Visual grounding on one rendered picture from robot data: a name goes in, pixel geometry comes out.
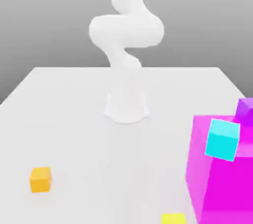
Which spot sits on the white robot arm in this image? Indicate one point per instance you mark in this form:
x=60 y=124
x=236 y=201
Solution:
x=126 y=30

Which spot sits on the small cyan cube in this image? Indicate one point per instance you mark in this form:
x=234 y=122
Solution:
x=222 y=143

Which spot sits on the small orange cube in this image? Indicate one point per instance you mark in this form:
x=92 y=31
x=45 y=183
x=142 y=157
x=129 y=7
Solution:
x=40 y=180

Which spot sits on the small purple cube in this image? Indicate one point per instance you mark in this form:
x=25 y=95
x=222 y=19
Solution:
x=245 y=112

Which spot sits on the small yellow cube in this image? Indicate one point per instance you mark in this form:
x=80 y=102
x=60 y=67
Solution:
x=173 y=218

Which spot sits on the large magenta box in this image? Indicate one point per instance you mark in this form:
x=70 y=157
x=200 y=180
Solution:
x=227 y=188

